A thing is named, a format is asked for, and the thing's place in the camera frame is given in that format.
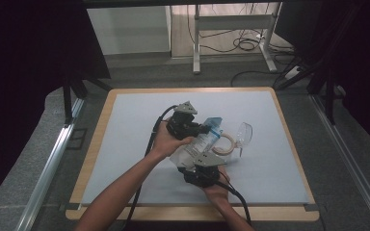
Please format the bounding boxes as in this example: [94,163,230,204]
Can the black floor bracket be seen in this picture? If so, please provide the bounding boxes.
[66,128,89,150]

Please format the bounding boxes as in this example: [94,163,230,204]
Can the person's right hand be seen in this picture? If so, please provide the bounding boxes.
[203,166,231,202]

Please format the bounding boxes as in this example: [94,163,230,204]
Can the aluminium rail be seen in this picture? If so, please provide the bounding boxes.
[14,97,86,231]
[311,94,370,230]

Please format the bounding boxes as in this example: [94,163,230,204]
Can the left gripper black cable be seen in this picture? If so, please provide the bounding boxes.
[121,104,179,231]

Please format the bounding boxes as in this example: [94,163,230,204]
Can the long black floor cable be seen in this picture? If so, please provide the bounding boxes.
[230,69,282,88]

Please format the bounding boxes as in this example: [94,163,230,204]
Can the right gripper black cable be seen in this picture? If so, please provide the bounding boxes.
[216,171,252,225]

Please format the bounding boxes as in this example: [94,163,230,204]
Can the white power strip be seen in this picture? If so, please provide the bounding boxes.
[283,65,302,81]

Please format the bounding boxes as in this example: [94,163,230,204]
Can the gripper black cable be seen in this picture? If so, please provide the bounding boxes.
[216,171,252,225]
[121,104,179,231]

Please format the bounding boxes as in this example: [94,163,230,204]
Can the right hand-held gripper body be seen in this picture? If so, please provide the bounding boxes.
[182,152,227,189]

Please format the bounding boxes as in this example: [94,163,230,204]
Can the black stand legs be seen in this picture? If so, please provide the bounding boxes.
[272,57,339,126]
[62,74,113,125]

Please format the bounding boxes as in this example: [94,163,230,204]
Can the white cabinet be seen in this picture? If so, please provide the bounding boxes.
[86,6,172,56]

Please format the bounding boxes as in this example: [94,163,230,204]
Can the grey table mat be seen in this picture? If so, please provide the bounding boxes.
[81,90,311,206]

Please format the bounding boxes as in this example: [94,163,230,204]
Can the wooden table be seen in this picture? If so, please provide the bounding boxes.
[66,86,321,222]

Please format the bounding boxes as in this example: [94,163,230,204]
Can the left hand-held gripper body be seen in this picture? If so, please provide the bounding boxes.
[166,101,202,141]

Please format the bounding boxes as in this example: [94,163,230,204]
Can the person's left hand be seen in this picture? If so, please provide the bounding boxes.
[152,119,196,158]

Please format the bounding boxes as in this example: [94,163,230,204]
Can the white metal desk frame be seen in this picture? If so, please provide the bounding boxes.
[192,3,282,75]

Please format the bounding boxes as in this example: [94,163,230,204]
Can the black curtain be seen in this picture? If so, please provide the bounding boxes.
[274,0,370,158]
[0,0,111,213]

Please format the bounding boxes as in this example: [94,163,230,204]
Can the clear plastic water bottle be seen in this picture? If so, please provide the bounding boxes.
[169,116,224,171]

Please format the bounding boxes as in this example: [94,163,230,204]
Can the coiled black floor cables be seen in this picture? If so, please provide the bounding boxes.
[232,37,258,53]

